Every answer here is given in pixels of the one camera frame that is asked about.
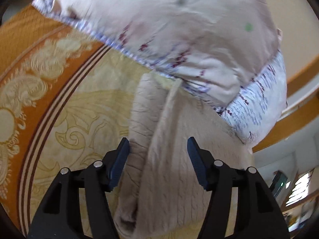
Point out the orange yellow patterned bedspread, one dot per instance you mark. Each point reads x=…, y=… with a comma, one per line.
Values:
x=66, y=100

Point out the white floral pillow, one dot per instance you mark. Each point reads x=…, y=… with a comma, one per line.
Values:
x=217, y=46

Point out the beige cable-knit garment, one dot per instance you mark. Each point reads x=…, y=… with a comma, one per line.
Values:
x=160, y=196

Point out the wooden wall shelf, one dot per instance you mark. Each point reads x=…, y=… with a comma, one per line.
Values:
x=297, y=198

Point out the wooden headboard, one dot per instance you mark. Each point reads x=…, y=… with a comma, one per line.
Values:
x=300, y=113

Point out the blue-patterned white pillow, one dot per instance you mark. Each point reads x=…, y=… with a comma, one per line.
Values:
x=251, y=114

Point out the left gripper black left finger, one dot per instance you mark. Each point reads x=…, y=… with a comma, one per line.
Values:
x=59, y=215

